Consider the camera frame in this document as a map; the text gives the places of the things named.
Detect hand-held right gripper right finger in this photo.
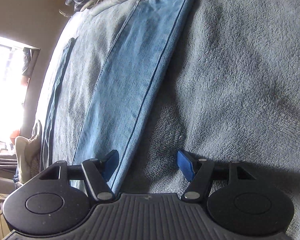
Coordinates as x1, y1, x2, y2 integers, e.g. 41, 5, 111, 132
177, 150, 258, 202

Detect grey folded garment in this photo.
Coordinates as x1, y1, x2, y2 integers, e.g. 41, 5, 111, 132
90, 0, 140, 17

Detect orange round item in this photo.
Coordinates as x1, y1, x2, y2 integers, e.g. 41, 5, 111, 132
9, 129, 22, 143

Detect blue jeans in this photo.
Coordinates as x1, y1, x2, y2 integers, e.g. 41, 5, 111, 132
39, 0, 198, 198

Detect grey curtain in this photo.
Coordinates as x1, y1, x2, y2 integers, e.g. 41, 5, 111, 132
0, 154, 18, 195

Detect grey bed blanket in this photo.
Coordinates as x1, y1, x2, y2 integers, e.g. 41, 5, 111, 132
35, 0, 300, 205

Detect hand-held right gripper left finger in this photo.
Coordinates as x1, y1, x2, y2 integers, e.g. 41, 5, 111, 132
37, 150, 119, 202

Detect dark hanging garment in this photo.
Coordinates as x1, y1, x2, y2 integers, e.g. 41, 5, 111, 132
21, 47, 33, 77

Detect white fluffy garment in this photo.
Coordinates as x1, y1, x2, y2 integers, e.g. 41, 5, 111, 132
14, 120, 43, 183

